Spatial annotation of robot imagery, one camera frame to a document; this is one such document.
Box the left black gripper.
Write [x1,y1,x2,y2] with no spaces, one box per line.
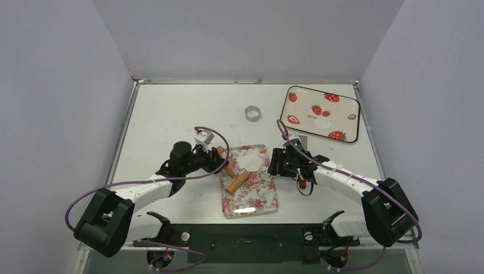
[182,143,228,176]

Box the metal spatula wooden handle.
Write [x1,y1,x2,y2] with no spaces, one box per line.
[289,134,308,190]

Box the white dough piece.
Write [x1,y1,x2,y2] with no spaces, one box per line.
[237,154,263,172]

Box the floral pattern tray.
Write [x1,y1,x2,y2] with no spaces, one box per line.
[221,144,279,219]

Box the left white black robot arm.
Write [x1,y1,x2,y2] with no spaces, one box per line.
[73,141,228,257]

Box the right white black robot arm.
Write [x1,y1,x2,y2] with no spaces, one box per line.
[268,139,418,247]

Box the flat round dumpling wrapper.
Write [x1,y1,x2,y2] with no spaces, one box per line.
[315,117,332,130]

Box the strawberry pattern tray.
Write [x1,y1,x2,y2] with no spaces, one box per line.
[280,86,361,143]

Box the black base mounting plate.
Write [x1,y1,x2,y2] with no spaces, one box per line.
[134,223,360,264]

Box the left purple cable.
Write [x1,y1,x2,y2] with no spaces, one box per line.
[64,126,231,274]

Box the round metal cutter ring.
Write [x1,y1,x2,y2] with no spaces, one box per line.
[244,106,261,122]

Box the aluminium front rail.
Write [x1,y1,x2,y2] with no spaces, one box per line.
[78,223,420,251]

